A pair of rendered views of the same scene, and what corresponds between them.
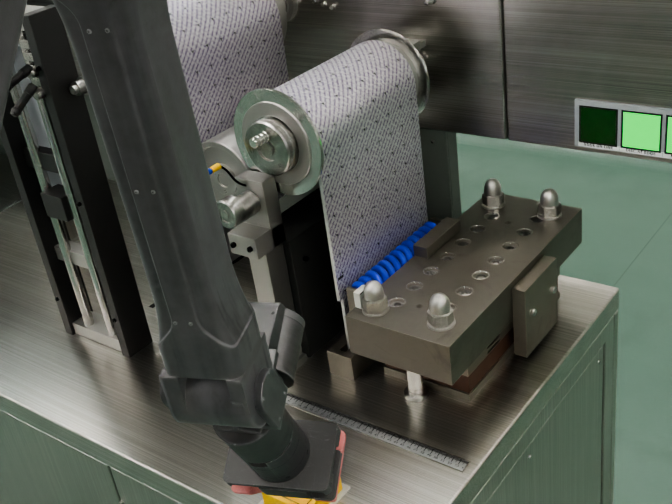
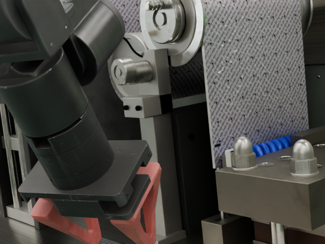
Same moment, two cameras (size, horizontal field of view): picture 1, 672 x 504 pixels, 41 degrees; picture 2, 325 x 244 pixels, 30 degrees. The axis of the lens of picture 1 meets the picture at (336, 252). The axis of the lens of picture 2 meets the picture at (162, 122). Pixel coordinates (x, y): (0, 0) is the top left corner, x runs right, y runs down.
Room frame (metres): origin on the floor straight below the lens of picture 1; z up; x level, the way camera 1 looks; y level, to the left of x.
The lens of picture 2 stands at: (0.16, -0.07, 1.23)
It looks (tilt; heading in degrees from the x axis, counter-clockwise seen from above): 8 degrees down; 10
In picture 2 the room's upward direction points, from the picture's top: 6 degrees counter-clockwise
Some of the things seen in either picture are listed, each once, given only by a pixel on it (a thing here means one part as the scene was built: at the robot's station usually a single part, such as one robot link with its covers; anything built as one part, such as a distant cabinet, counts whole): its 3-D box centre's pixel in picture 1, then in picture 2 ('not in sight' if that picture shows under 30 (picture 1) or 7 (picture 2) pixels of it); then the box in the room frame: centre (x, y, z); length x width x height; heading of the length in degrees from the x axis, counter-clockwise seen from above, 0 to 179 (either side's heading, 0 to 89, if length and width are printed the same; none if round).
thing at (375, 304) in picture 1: (374, 295); (243, 152); (1.00, -0.04, 1.05); 0.04 x 0.04 x 0.04
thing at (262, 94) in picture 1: (277, 142); (170, 18); (1.09, 0.05, 1.25); 0.15 x 0.01 x 0.15; 49
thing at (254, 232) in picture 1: (264, 280); (151, 148); (1.08, 0.10, 1.05); 0.06 x 0.05 x 0.31; 139
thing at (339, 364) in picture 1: (394, 315); (272, 210); (1.15, -0.07, 0.92); 0.28 x 0.04 x 0.04; 139
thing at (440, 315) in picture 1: (440, 308); (303, 156); (0.95, -0.12, 1.05); 0.04 x 0.04 x 0.04
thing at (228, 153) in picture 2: (362, 296); (234, 157); (1.02, -0.03, 1.04); 0.02 x 0.01 x 0.02; 139
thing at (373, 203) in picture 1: (378, 205); (260, 96); (1.14, -0.07, 1.11); 0.23 x 0.01 x 0.18; 139
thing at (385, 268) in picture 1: (399, 259); (277, 149); (1.13, -0.09, 1.03); 0.21 x 0.04 x 0.03; 139
